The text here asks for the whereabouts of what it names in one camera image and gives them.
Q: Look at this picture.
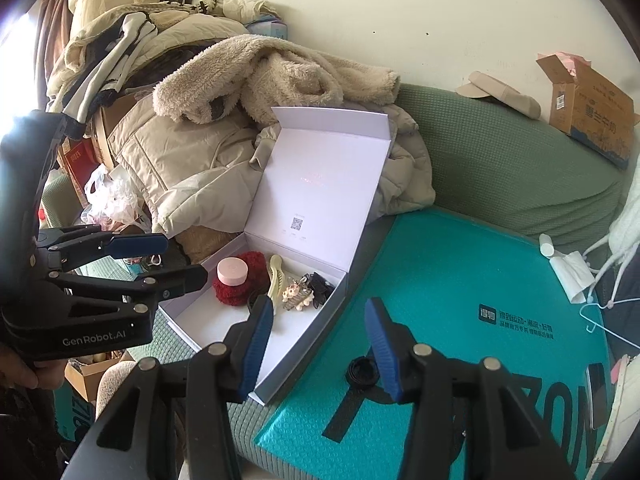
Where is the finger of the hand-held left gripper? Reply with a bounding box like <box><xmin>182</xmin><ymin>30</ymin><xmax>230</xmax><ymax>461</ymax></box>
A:
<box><xmin>35</xmin><ymin>225</ymin><xmax>170</xmax><ymax>273</ymax></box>
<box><xmin>47</xmin><ymin>262</ymin><xmax>208</xmax><ymax>318</ymax></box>

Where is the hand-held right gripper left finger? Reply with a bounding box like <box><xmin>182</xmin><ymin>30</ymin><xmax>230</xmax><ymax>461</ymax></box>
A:
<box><xmin>62</xmin><ymin>295</ymin><xmax>276</xmax><ymax>480</ymax></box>

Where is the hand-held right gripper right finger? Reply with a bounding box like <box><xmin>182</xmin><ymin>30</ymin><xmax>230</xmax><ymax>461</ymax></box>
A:
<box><xmin>364</xmin><ymin>297</ymin><xmax>578</xmax><ymax>480</ymax></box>

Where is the black coil hair tie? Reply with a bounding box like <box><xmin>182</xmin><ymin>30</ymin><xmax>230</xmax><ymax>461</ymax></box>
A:
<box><xmin>345</xmin><ymin>355</ymin><xmax>383</xmax><ymax>388</ymax></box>

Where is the pink round compact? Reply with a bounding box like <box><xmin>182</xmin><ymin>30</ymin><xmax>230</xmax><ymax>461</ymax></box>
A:
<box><xmin>216</xmin><ymin>256</ymin><xmax>251</xmax><ymax>286</ymax></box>

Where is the beige patterned hair clip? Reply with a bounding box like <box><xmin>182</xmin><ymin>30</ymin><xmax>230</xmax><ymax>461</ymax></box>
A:
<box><xmin>281</xmin><ymin>280</ymin><xmax>313</xmax><ymax>313</ymax></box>

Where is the pale yellow claw clip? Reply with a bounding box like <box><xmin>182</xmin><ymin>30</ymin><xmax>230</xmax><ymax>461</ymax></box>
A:
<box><xmin>265</xmin><ymin>254</ymin><xmax>288</xmax><ymax>306</ymax></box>

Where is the large black claw clip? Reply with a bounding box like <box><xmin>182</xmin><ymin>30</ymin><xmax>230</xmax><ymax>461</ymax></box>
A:
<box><xmin>305</xmin><ymin>271</ymin><xmax>337</xmax><ymax>308</ymax></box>

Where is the white gift box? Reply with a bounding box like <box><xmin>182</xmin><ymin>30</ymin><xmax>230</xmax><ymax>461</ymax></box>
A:
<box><xmin>159</xmin><ymin>106</ymin><xmax>391</xmax><ymax>406</ymax></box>

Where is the person's left forearm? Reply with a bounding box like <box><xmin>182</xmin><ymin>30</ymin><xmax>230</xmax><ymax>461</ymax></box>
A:
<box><xmin>0</xmin><ymin>382</ymin><xmax>66</xmax><ymax>480</ymax></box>

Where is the person's left hand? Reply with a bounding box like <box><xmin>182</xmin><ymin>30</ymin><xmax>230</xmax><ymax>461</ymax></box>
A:
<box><xmin>0</xmin><ymin>342</ymin><xmax>68</xmax><ymax>391</ymax></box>

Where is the red fuzzy scrunchie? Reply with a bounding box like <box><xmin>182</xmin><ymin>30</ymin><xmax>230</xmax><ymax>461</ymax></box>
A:
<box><xmin>212</xmin><ymin>250</ymin><xmax>271</xmax><ymax>307</ymax></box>

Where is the red box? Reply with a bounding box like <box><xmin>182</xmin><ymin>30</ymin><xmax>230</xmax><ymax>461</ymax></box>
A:
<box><xmin>57</xmin><ymin>137</ymin><xmax>98</xmax><ymax>201</ymax></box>

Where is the white plastic bag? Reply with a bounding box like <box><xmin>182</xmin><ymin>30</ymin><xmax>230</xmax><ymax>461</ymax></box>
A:
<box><xmin>82</xmin><ymin>164</ymin><xmax>151</xmax><ymax>233</ymax></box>

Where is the beige puffer jacket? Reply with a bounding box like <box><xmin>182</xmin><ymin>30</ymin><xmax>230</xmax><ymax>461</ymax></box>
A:
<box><xmin>107</xmin><ymin>92</ymin><xmax>436</xmax><ymax>241</ymax></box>

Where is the plain brown cardboard box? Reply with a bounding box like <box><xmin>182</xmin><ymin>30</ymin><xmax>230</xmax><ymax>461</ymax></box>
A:
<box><xmin>82</xmin><ymin>91</ymin><xmax>146</xmax><ymax>171</ymax></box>

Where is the teal bubble mailer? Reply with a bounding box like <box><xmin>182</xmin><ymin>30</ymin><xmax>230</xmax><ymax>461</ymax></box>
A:
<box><xmin>252</xmin><ymin>207</ymin><xmax>613</xmax><ymax>480</ymax></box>

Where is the small open cardboard box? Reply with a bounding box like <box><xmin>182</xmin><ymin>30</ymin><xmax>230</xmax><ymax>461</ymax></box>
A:
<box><xmin>65</xmin><ymin>350</ymin><xmax>136</xmax><ymax>403</ymax></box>

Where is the brown curtain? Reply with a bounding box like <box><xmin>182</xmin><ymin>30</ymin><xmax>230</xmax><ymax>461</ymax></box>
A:
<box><xmin>30</xmin><ymin>0</ymin><xmax>76</xmax><ymax>111</ymax></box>

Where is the black white striped garment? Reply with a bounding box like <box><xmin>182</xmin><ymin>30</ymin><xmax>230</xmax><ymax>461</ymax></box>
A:
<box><xmin>47</xmin><ymin>12</ymin><xmax>161</xmax><ymax>126</ymax></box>

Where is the teal printed bag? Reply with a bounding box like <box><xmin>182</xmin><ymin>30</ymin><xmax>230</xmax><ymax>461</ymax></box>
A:
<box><xmin>52</xmin><ymin>385</ymin><xmax>98</xmax><ymax>443</ymax></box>

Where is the white crumpled tissue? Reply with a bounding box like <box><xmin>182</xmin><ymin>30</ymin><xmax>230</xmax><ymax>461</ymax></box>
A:
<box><xmin>550</xmin><ymin>251</ymin><xmax>596</xmax><ymax>305</ymax></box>

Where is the green sofa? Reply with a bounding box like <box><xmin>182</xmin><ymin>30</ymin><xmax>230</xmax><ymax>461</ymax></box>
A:
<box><xmin>40</xmin><ymin>82</ymin><xmax>631</xmax><ymax>471</ymax></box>

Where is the phone in clear case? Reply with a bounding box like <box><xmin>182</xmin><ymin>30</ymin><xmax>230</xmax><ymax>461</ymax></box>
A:
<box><xmin>585</xmin><ymin>364</ymin><xmax>608</xmax><ymax>431</ymax></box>

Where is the cream fleece coat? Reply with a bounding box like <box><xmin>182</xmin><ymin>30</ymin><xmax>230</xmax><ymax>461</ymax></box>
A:
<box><xmin>152</xmin><ymin>34</ymin><xmax>401</xmax><ymax>126</ymax></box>

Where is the dark navy garment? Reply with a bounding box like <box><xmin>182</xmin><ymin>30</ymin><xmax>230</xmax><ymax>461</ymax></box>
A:
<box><xmin>597</xmin><ymin>260</ymin><xmax>640</xmax><ymax>351</ymax></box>

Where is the light blue box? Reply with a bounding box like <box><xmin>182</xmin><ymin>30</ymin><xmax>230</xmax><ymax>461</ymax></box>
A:
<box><xmin>245</xmin><ymin>20</ymin><xmax>291</xmax><ymax>41</ymax></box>

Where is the beige cap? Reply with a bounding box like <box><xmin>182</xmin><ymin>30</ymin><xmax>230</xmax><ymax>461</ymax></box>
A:
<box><xmin>455</xmin><ymin>71</ymin><xmax>542</xmax><ymax>121</ymax></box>

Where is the printed cardboard box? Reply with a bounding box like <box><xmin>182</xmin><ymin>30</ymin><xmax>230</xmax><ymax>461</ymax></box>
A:
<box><xmin>536</xmin><ymin>51</ymin><xmax>640</xmax><ymax>170</ymax></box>

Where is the light blue wire hanger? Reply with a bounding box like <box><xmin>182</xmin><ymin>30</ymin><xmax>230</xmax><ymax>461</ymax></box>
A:
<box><xmin>580</xmin><ymin>300</ymin><xmax>640</xmax><ymax>351</ymax></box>

